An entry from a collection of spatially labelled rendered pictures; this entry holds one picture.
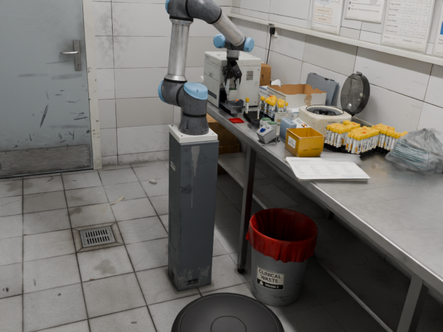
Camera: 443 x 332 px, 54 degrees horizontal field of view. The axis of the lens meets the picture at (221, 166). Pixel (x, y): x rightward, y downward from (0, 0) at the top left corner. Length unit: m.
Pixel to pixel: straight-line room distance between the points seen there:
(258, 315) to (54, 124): 2.77
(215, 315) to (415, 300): 0.61
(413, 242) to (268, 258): 0.94
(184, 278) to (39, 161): 1.91
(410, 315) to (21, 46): 3.12
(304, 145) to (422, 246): 0.74
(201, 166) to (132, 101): 1.86
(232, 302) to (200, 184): 0.88
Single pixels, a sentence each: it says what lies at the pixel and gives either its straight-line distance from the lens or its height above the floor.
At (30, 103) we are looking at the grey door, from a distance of 3.76.
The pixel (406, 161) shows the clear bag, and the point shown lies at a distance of 2.10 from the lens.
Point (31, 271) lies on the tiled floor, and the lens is 2.79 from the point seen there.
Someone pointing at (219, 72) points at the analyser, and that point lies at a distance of 2.63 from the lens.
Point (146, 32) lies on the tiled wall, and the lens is 3.82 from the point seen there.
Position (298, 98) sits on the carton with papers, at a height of 1.00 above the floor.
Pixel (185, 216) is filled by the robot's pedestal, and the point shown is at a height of 0.48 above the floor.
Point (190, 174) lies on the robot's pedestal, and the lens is 2.15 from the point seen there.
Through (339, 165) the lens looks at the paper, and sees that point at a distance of 1.95.
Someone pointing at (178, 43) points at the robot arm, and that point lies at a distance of 2.15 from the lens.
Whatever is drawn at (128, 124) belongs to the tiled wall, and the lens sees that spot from 3.95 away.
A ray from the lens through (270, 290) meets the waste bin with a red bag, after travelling 2.39.
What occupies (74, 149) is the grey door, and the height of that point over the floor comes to 0.21.
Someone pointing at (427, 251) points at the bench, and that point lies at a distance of 1.49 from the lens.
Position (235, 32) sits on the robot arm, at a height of 1.36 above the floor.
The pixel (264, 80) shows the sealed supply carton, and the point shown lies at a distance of 3.19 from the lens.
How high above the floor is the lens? 1.60
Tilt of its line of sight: 23 degrees down
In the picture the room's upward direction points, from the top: 4 degrees clockwise
